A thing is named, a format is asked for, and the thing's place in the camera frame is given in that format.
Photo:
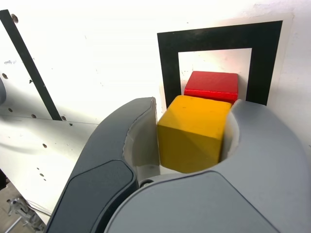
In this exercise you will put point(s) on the grey metal clamp stand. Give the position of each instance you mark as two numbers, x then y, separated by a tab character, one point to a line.
22	213

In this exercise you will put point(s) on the yellow cube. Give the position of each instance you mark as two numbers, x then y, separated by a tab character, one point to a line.
192	131

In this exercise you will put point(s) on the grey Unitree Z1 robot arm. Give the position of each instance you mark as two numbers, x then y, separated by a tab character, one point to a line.
2	92

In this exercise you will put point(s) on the black tape strip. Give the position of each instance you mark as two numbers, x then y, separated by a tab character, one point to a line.
31	68

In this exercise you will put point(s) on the red cube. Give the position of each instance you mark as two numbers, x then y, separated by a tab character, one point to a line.
213	83

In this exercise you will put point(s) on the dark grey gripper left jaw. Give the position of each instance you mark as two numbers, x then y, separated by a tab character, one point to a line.
104	150

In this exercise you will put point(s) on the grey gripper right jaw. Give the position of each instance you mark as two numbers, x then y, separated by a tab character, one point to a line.
243	194

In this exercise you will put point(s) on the black tape square outline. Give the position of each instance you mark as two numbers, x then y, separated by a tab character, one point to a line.
218	38

